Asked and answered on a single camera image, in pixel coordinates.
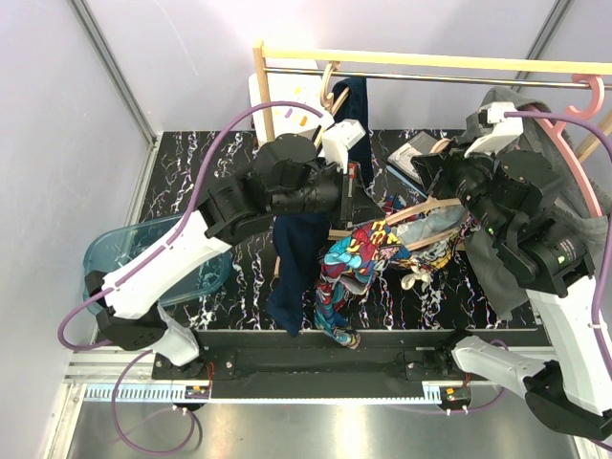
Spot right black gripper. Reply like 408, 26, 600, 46
413, 135, 514, 241

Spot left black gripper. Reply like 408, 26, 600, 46
271, 157, 385, 227

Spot beige hanger of comic shorts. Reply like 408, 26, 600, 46
329, 138, 468, 252

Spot navy blue shorts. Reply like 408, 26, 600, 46
266, 77, 369, 337

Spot colourful comic print shorts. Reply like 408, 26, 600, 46
314, 204, 478, 349

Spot beige hanger of navy shorts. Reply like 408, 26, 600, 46
319, 61, 350, 116

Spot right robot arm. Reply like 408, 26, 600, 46
411, 148, 611, 442

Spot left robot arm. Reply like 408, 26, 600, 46
86, 134, 384, 379

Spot grey shorts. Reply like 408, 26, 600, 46
451, 85, 612, 321

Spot pink plastic hanger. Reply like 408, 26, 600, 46
524, 74, 604, 218

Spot grey booklet with label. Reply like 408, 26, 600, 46
387, 132, 437, 183

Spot white box with stickers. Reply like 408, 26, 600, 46
267, 58, 324, 139

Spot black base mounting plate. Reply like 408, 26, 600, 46
95, 327, 546, 403

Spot blue transparent plastic bin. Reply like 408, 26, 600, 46
83, 214, 231, 308

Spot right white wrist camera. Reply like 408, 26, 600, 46
464, 101, 523, 159

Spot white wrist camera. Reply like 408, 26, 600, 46
464, 101, 523, 159
319, 120, 365, 174

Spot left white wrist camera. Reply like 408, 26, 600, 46
319, 120, 365, 174

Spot metal clothes rail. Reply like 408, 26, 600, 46
263, 65, 612, 90

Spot wooden clothes rack frame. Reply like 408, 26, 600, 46
251, 38, 612, 252

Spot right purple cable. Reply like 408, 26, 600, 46
396, 109, 612, 450

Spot purple cable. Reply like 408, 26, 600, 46
56, 100, 336, 453
396, 109, 612, 450

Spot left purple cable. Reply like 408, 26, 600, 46
56, 100, 336, 453

